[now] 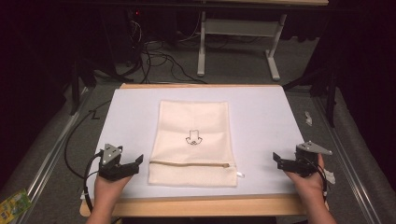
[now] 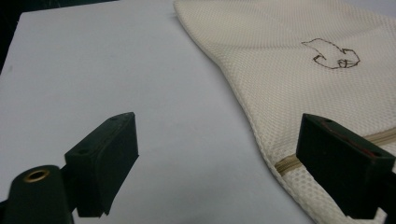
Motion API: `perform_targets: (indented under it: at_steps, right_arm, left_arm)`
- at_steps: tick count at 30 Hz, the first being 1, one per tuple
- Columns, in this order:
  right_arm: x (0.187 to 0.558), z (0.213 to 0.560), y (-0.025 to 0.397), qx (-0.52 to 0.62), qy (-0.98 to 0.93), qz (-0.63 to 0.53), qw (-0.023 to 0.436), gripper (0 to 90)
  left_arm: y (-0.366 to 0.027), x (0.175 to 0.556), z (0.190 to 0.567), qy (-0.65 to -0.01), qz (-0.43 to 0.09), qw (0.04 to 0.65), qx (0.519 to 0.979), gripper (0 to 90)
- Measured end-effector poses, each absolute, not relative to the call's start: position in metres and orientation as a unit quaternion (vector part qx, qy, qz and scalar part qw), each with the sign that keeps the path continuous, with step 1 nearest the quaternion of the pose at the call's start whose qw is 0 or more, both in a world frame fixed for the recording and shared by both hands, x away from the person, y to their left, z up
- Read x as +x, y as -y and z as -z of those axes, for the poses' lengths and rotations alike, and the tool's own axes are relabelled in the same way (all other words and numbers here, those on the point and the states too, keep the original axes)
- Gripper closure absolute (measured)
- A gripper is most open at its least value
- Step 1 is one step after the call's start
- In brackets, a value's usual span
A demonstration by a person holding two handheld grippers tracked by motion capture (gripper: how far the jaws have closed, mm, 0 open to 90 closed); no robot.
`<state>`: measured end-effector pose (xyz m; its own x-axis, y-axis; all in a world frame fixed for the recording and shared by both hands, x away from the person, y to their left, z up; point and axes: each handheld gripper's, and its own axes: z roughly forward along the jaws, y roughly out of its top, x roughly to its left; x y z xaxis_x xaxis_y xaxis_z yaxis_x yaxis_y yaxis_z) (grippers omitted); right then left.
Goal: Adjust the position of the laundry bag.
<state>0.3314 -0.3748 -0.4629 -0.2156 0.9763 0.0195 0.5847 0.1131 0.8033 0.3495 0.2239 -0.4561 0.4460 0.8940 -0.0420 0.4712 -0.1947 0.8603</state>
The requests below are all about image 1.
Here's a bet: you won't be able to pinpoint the wooden table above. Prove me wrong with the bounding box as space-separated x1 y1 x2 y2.
78 82 331 218

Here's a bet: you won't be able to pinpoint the white metal desk frame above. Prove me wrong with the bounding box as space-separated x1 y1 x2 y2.
196 10 288 82

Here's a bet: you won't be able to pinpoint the black metal stand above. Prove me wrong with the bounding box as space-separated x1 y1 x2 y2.
281 66 340 129
68 57 125 117

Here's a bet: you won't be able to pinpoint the green printed packet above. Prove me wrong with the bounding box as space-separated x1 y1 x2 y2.
0 188 34 224

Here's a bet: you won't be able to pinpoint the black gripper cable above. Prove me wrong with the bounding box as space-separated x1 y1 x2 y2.
303 154 329 203
64 99 112 216

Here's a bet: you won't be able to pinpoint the black floor cables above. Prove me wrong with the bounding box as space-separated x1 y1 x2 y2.
124 18 209 86

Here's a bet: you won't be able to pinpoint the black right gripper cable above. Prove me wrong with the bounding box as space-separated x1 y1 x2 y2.
303 154 329 203

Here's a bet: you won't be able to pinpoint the person's right hand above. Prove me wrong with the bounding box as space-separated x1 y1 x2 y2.
284 153 327 202

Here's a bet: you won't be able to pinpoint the person's left hand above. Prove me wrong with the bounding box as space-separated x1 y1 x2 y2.
93 173 134 203

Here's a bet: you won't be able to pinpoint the white table mat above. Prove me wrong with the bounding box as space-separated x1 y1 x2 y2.
80 86 306 201

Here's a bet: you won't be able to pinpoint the cream zippered cloth bag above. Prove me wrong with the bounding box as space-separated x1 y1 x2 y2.
148 99 246 189

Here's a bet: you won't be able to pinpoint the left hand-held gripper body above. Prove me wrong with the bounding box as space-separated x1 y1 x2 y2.
98 143 135 182

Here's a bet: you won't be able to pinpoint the metal floor rail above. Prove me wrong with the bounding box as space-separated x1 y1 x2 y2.
312 94 382 224
12 87 94 224

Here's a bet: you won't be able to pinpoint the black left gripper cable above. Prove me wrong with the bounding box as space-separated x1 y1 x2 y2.
64 99 112 216

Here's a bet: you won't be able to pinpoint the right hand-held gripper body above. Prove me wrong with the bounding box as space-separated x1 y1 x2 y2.
290 140 333 178

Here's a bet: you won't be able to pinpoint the white crumpled tag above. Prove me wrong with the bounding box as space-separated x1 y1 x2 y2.
323 168 337 185

